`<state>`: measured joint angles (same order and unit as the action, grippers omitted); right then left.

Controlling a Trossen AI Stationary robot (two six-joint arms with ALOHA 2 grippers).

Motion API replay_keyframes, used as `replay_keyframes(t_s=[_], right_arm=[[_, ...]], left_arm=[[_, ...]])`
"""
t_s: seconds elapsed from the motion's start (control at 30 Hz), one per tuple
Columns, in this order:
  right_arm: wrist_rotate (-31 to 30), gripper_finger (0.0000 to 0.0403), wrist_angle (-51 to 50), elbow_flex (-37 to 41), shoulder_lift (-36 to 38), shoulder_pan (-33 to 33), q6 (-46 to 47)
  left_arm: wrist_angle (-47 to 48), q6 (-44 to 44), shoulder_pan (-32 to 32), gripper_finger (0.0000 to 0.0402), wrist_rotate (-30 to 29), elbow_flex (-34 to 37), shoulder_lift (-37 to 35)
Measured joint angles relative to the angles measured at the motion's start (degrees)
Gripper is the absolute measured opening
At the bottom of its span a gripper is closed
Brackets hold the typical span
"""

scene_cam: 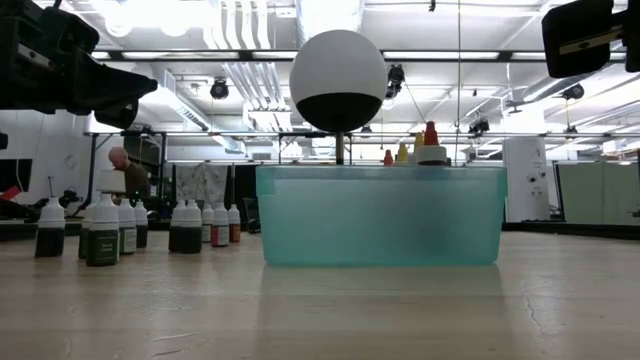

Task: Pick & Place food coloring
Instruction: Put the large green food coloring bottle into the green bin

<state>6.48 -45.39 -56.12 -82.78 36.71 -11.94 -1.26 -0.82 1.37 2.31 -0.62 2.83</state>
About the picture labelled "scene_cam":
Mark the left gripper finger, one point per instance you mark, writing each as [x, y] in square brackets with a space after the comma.
[115, 87]
[120, 115]

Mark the small pale-labelled dye bottle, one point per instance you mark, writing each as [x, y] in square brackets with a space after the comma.
[208, 232]

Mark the small red dye bottle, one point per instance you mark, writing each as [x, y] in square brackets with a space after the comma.
[220, 235]

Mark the small orange dye bottle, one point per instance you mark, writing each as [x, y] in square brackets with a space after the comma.
[234, 232]

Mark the large red-capped dye bottle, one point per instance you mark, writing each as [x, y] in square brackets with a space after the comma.
[431, 135]

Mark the large yellow-capped dye bottle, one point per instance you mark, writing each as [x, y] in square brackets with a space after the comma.
[418, 141]
[402, 153]

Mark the large orange-capped dye bottle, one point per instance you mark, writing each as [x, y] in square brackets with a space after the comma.
[388, 158]

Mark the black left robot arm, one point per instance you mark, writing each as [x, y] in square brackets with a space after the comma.
[2, 141]

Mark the black shelving rack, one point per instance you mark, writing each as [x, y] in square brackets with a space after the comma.
[150, 150]

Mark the person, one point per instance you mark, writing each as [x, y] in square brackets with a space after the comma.
[131, 177]

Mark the black ceiling spotlight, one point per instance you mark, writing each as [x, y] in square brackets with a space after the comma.
[395, 80]
[219, 89]
[572, 91]
[479, 126]

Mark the grey patterned sheet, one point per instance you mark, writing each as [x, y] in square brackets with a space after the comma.
[200, 182]

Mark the small white-labelled dye bottle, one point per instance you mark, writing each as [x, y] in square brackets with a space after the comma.
[128, 240]

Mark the red object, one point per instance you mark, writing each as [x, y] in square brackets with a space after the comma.
[10, 194]

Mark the small green-labelled dye bottle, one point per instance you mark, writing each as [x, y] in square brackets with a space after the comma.
[102, 250]

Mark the small black dye bottle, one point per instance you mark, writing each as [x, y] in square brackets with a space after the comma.
[175, 240]
[192, 240]

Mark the small dark green dye bottle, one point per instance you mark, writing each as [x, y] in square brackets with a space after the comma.
[50, 240]

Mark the white cylindrical column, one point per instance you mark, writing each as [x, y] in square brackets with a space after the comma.
[525, 180]

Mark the grey partition panel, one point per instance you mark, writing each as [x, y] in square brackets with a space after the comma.
[600, 192]

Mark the white globe table lamp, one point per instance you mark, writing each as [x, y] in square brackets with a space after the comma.
[339, 65]

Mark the teal translucent plastic bin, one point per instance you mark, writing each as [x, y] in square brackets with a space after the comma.
[380, 220]

